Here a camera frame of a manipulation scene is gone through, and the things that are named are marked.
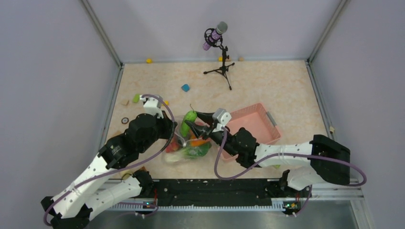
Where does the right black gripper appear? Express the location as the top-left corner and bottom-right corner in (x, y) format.
(186, 111), (238, 156)

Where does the green cucumber toy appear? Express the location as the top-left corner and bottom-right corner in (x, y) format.
(180, 104), (198, 138)

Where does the red yellow mango toy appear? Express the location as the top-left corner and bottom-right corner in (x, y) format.
(189, 137), (209, 147)

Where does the red lychee bunch toy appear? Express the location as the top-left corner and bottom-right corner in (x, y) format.
(165, 141), (182, 153)

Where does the clear zip top bag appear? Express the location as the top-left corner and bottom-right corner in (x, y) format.
(162, 116), (212, 164)

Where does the green bok choy toy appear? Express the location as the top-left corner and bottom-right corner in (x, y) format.
(163, 142), (212, 163)

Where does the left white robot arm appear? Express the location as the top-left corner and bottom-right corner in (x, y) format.
(41, 111), (177, 229)

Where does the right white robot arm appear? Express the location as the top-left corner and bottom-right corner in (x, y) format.
(184, 109), (350, 197)

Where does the blue block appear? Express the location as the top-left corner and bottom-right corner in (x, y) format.
(181, 84), (190, 92)

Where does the green block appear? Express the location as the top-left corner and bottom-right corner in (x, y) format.
(132, 94), (140, 103)

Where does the small round wheel toy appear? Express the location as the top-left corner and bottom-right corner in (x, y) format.
(121, 117), (129, 124)

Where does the small tan wooden cube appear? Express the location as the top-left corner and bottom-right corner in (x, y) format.
(121, 100), (129, 106)

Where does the pink perforated plastic basket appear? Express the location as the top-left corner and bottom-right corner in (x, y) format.
(226, 103), (282, 145)

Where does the black tripod mic stand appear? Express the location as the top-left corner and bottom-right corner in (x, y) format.
(203, 45), (235, 91)

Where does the purple microphone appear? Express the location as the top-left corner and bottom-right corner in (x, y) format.
(202, 21), (228, 51)

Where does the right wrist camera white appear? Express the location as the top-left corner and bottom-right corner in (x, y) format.
(212, 108), (232, 132)

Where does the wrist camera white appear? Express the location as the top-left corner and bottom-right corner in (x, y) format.
(212, 108), (232, 132)
(140, 97), (163, 118)

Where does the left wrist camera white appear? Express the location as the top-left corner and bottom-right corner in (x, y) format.
(140, 97), (163, 118)

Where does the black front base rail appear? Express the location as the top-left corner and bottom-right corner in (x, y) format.
(139, 178), (304, 209)

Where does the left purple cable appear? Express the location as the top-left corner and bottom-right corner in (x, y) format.
(43, 94), (176, 227)

